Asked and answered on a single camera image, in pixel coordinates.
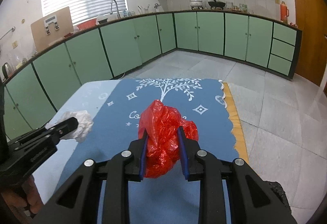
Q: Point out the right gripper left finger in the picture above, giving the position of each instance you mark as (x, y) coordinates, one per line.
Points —
(98, 187)

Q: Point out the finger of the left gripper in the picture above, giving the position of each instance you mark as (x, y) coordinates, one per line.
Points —
(34, 137)

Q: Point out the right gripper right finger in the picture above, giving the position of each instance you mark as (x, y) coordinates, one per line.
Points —
(231, 192)

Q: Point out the white tissue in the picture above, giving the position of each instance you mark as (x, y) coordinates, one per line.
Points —
(79, 125)

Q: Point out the red plastic bag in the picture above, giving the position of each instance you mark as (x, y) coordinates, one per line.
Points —
(161, 123)

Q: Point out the green lower kitchen cabinets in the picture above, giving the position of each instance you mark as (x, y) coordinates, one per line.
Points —
(38, 89)

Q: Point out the person's left hand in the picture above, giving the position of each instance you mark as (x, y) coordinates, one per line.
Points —
(32, 199)

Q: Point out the blue patterned table mat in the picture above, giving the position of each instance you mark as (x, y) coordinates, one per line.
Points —
(169, 198)

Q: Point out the steel electric kettle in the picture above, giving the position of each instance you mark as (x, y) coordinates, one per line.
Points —
(7, 70)

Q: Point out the brown cardboard box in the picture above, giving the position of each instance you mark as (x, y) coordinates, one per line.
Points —
(51, 28)

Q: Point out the red plastic basin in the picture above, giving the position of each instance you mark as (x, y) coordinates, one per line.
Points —
(87, 24)

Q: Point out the orange thermos flask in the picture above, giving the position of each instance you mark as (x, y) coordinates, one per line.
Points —
(284, 12)

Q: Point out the wooden door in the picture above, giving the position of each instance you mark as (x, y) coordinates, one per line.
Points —
(310, 18)

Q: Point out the white cooking pot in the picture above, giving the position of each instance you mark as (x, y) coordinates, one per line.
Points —
(196, 4)

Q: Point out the black wok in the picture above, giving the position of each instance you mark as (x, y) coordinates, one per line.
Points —
(216, 4)

